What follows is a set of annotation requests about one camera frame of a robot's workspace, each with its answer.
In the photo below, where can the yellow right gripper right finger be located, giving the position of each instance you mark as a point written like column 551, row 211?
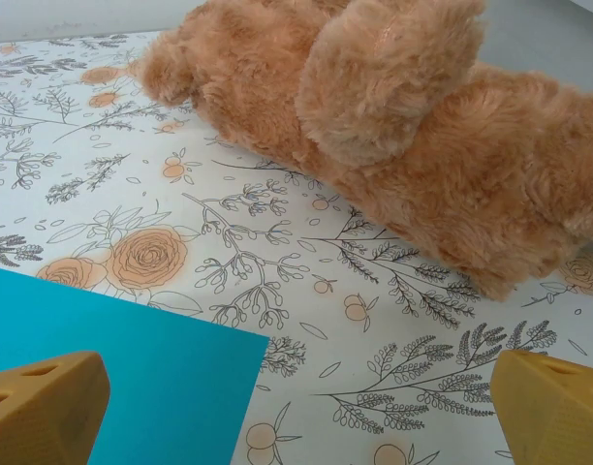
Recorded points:
column 558, row 416

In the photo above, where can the blue cloth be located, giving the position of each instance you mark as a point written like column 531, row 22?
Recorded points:
column 146, row 368

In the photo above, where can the floral patterned table mat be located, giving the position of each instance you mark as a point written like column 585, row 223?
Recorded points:
column 83, row 160

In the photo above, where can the brown plush teddy bear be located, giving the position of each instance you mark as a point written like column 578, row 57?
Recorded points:
column 398, row 145

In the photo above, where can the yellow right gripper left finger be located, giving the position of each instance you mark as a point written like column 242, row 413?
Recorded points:
column 44, row 416

